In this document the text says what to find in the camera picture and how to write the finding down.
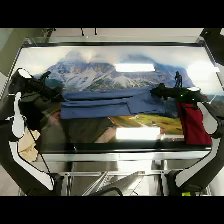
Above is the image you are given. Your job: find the red garment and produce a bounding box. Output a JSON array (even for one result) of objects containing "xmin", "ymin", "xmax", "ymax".
[{"xmin": 175, "ymin": 100, "xmax": 213, "ymax": 146}]

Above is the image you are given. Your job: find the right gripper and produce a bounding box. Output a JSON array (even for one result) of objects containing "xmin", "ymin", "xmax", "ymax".
[{"xmin": 150, "ymin": 83, "xmax": 170, "ymax": 100}]

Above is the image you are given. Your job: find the beige garment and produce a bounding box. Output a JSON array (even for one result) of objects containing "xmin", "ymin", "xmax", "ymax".
[{"xmin": 17, "ymin": 129, "xmax": 42, "ymax": 163}]

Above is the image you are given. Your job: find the black cable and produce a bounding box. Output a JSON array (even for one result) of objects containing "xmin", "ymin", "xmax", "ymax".
[{"xmin": 25, "ymin": 125, "xmax": 52, "ymax": 176}]

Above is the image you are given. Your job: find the silver frame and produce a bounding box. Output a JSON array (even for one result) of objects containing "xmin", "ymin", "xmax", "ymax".
[{"xmin": 13, "ymin": 35, "xmax": 218, "ymax": 197}]

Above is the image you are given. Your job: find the blue shirt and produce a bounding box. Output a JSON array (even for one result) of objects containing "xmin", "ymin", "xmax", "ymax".
[{"xmin": 59, "ymin": 86, "xmax": 174, "ymax": 120}]

